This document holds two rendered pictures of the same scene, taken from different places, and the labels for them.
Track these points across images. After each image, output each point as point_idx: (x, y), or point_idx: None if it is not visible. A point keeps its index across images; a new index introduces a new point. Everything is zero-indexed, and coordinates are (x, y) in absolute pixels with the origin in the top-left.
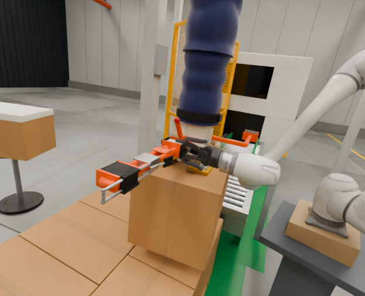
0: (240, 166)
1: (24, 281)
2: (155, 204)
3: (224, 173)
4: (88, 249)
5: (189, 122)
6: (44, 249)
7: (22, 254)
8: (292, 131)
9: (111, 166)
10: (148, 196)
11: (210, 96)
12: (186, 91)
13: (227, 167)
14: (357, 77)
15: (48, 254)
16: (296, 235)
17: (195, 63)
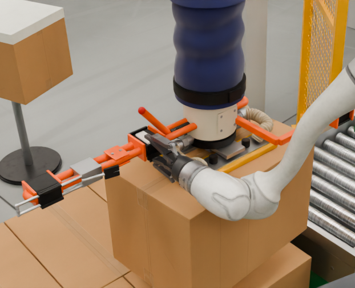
0: (194, 189)
1: (3, 276)
2: (131, 215)
3: None
4: (76, 258)
5: (182, 102)
6: (28, 247)
7: (4, 247)
8: (290, 144)
9: (36, 179)
10: (122, 203)
11: (205, 67)
12: (177, 54)
13: (185, 186)
14: None
15: (32, 253)
16: None
17: (177, 18)
